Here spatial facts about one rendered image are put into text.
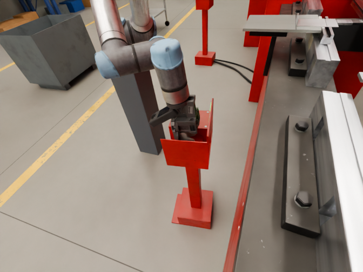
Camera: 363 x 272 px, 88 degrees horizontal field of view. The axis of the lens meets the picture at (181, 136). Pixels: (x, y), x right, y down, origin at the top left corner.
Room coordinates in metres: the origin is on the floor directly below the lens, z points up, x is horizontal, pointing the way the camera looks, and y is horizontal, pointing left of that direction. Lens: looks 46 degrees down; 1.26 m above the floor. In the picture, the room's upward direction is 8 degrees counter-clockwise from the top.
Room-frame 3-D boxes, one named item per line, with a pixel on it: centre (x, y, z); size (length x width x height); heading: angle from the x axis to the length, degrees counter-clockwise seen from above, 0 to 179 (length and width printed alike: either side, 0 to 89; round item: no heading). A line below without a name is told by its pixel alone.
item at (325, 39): (0.70, -0.57, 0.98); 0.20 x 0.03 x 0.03; 152
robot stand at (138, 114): (1.15, 0.26, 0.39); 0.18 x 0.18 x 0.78; 66
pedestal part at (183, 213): (0.51, 0.00, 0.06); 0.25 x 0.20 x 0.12; 73
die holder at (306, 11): (1.21, -0.84, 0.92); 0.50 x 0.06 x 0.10; 152
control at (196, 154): (0.51, -0.03, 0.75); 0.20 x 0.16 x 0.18; 163
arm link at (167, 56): (0.47, 0.01, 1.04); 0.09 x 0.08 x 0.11; 10
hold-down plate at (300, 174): (0.22, -0.25, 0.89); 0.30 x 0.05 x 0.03; 152
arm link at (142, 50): (0.56, 0.04, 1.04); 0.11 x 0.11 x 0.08; 10
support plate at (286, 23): (0.80, -0.45, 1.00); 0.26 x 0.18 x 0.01; 62
